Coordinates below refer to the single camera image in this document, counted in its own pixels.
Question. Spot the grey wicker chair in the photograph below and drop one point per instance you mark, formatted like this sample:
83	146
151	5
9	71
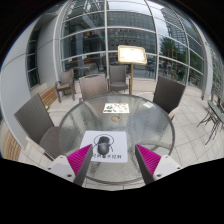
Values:
118	76
66	80
169	93
35	121
93	87

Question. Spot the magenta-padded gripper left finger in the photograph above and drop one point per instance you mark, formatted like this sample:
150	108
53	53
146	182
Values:
63	166

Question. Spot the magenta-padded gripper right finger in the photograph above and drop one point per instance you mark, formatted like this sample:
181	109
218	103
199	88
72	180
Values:
164	166

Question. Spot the black computer mouse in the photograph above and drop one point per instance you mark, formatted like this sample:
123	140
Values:
104	145

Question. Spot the colourful laminated menu card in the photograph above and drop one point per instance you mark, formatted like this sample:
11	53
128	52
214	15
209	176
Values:
116	108

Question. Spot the small white card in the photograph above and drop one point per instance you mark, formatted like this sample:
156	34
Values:
148	105

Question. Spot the gold menu stand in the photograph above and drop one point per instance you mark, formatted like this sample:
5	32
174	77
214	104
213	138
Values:
132	54

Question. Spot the tan tape roll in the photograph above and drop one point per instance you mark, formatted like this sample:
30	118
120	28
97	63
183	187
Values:
112	118

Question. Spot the white printed mouse pad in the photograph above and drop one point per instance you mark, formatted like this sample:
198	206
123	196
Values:
118	148

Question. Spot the dark metal side table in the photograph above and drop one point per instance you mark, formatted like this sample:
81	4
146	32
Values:
213	115

